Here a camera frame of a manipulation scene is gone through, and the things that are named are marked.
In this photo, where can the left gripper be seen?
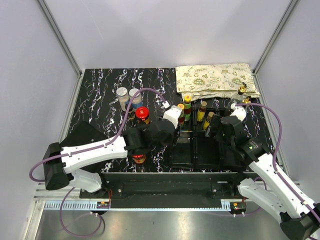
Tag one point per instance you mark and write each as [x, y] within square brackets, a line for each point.
[172, 141]

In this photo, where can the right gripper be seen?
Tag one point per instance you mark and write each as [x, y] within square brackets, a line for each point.
[216, 122]

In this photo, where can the yellow-label beige-cap bottle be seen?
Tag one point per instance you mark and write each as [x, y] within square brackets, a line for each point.
[201, 111]
[208, 120]

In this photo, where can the yellow-cap green-label bottle front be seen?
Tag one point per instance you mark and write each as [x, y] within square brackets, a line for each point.
[181, 119]

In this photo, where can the yellow-cap green-label bottle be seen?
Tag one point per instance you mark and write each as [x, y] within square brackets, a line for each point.
[181, 119]
[187, 107]

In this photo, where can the red-lid chili sauce jar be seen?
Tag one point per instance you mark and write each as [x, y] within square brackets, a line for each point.
[142, 114]
[139, 159]

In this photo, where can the glass oil bottle gold spout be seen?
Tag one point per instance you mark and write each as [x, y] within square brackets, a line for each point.
[239, 96]

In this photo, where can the red-lid chili sauce jar front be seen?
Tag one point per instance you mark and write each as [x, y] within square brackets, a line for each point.
[139, 159]

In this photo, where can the black-cap spice bottle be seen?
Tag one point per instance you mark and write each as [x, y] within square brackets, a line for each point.
[131, 114]

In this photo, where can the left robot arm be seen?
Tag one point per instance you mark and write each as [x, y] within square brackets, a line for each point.
[66, 165]

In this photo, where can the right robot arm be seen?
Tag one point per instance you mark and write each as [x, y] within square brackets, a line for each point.
[297, 214]

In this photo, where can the black organizer tray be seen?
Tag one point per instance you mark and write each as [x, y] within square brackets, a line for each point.
[195, 151]

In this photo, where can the right white-lid granule jar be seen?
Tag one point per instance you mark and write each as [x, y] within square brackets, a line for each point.
[137, 100]

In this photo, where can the white-lid granule jar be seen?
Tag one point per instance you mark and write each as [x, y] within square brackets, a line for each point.
[123, 97]
[137, 100]

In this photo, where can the patterned cream folded cloth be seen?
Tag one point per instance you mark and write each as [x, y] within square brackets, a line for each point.
[215, 80]

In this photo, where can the left white-lid granule jar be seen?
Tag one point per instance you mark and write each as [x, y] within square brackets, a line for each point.
[123, 97]

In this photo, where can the black cloth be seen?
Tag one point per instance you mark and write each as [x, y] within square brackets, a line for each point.
[83, 134]

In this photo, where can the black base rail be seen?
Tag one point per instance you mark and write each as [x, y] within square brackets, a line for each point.
[167, 191]

